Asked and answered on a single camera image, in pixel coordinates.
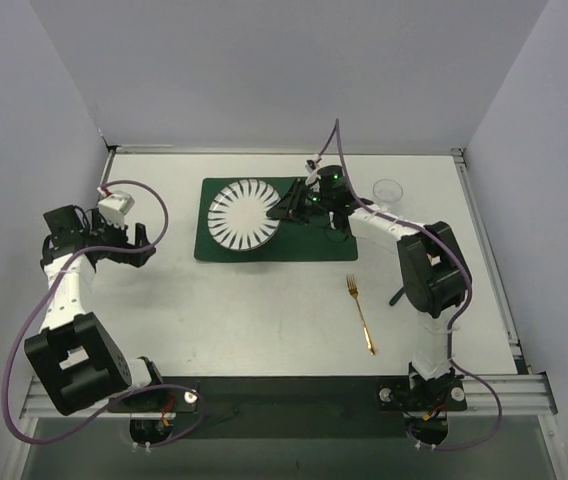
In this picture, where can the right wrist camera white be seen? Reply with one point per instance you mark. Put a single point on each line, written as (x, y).
(312, 167)

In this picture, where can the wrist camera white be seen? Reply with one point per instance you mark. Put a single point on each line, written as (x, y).
(113, 206)
(312, 167)

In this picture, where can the clear plastic cup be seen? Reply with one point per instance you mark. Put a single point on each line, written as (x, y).
(388, 194)

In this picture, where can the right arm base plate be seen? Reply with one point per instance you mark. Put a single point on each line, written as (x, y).
(396, 395)

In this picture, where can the gold fork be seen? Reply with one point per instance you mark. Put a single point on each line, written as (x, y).
(354, 293)

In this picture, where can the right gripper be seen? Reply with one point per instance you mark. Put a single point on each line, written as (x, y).
(301, 201)

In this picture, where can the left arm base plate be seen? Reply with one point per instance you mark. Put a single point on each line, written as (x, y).
(164, 400)

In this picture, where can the aluminium front frame rail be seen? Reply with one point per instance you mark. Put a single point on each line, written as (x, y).
(517, 394)

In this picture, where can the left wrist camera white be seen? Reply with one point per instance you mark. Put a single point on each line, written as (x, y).
(113, 206)

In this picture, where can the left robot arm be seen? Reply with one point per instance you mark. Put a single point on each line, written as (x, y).
(76, 360)

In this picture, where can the white plate with black stripes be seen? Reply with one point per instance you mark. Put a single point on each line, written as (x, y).
(237, 216)

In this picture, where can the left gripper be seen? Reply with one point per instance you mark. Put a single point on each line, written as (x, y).
(115, 239)

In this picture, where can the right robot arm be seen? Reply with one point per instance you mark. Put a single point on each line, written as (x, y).
(435, 278)

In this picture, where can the green handled gold knife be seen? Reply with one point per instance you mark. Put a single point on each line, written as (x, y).
(396, 297)

